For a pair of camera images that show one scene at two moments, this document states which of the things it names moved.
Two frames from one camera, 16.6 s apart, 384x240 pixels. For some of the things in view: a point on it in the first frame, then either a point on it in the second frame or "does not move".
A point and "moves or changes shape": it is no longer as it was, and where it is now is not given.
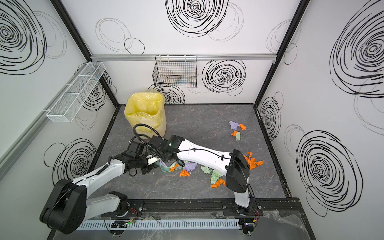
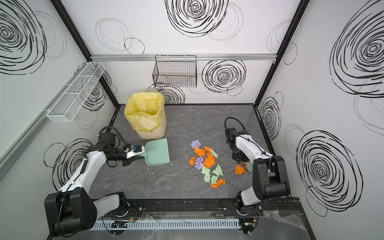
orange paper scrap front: [219, 182] does not move
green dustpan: [168, 169] moves or changes shape
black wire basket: [175, 71] does not move
